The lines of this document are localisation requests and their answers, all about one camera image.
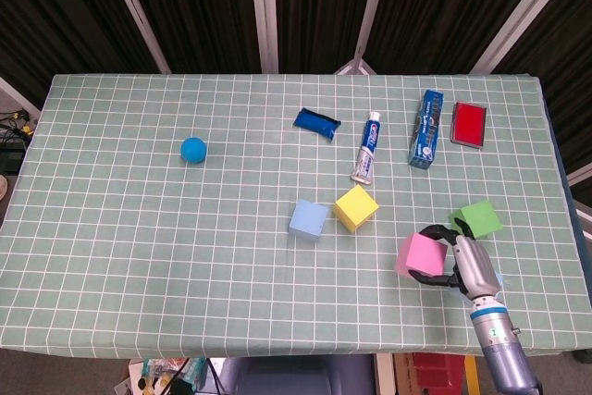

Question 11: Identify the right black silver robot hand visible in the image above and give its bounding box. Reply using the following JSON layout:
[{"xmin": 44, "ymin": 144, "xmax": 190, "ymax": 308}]
[{"xmin": 406, "ymin": 217, "xmax": 503, "ymax": 302}]

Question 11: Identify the green cube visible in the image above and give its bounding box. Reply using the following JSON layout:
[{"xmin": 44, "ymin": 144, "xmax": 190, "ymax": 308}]
[{"xmin": 449, "ymin": 199, "xmax": 504, "ymax": 241}]

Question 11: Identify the pink cube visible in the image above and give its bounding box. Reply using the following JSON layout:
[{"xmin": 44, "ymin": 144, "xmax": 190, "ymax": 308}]
[{"xmin": 395, "ymin": 232, "xmax": 450, "ymax": 282}]

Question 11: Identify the yellow cube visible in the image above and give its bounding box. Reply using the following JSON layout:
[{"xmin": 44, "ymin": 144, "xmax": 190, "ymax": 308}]
[{"xmin": 332, "ymin": 184, "xmax": 381, "ymax": 234}]

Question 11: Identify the red plastic crate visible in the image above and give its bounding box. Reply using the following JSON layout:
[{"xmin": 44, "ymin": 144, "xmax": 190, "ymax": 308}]
[{"xmin": 410, "ymin": 352, "xmax": 466, "ymax": 389}]

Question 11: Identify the white table leg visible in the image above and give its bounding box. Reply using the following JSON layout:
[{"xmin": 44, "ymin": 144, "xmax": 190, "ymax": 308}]
[{"xmin": 373, "ymin": 352, "xmax": 395, "ymax": 395}]

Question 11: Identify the red flat box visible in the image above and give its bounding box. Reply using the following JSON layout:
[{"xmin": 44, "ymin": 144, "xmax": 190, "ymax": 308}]
[{"xmin": 450, "ymin": 101, "xmax": 488, "ymax": 151}]

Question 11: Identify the blue toothpaste carton box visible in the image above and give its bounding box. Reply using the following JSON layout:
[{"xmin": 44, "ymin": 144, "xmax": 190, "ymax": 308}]
[{"xmin": 407, "ymin": 89, "xmax": 446, "ymax": 171}]

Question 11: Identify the white blue toothpaste tube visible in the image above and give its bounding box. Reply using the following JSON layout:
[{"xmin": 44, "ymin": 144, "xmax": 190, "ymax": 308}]
[{"xmin": 350, "ymin": 111, "xmax": 383, "ymax": 187}]

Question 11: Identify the grey-blue chair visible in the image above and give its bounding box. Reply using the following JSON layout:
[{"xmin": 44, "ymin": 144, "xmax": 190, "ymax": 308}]
[{"xmin": 216, "ymin": 356, "xmax": 376, "ymax": 395}]

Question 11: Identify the dark blue plastic pouch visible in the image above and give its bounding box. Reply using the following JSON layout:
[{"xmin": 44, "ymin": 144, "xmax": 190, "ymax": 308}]
[{"xmin": 292, "ymin": 107, "xmax": 342, "ymax": 142}]

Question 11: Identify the blue ball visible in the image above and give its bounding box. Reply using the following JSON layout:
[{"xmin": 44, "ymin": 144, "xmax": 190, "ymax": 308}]
[{"xmin": 179, "ymin": 136, "xmax": 208, "ymax": 165}]

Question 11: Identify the teal patterned bag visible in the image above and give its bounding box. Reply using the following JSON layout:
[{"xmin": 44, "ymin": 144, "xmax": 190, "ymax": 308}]
[{"xmin": 138, "ymin": 357, "xmax": 208, "ymax": 395}]

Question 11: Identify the green checked tablecloth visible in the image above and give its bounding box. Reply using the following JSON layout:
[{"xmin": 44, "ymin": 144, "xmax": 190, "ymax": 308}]
[{"xmin": 0, "ymin": 72, "xmax": 585, "ymax": 362}]

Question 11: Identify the black curtain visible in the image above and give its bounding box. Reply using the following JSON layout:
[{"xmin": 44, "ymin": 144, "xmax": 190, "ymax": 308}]
[{"xmin": 0, "ymin": 0, "xmax": 592, "ymax": 179}]

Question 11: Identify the white metal frame post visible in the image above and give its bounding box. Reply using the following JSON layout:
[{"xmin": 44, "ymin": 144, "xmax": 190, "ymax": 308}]
[
  {"xmin": 247, "ymin": 0, "xmax": 281, "ymax": 75},
  {"xmin": 332, "ymin": 0, "xmax": 394, "ymax": 76},
  {"xmin": 100, "ymin": 0, "xmax": 172, "ymax": 75},
  {"xmin": 468, "ymin": 0, "xmax": 580, "ymax": 75}
]

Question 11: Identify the yellow black cable bundle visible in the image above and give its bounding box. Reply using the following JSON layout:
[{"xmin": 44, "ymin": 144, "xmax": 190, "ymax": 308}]
[{"xmin": 0, "ymin": 109, "xmax": 39, "ymax": 138}]

